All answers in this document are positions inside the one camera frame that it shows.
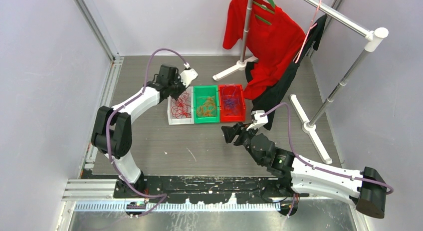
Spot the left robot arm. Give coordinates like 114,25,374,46
91,64,198,198

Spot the green hanger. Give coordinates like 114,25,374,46
253,0,276,14

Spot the green plastic bin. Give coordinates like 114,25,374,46
193,85,220,124

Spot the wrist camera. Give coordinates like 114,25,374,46
180,68,198,87
246,110,268,131

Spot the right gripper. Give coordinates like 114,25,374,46
221,122,264,166

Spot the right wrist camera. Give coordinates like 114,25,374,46
246,110,268,131

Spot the red shirt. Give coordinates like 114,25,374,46
222,0,305,100

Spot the orange cable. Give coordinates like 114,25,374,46
197,95,218,118

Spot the red cable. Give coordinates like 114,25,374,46
170,90,193,119

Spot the purple cable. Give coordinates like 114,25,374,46
222,85,244,116
262,102,395,196
105,48,191,219

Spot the red plastic bin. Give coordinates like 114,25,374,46
217,84,246,123

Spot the black shirt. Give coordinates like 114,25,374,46
251,14,328,112

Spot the white garment rack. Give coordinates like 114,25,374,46
212,0,389,165

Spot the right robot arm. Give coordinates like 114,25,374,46
221,123,389,219

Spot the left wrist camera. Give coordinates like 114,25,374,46
180,68,198,87

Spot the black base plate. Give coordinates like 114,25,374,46
113,176,306,218

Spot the white plastic bin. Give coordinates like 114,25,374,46
167,87,194,125

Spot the pink hanger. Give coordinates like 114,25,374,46
293,0,322,64

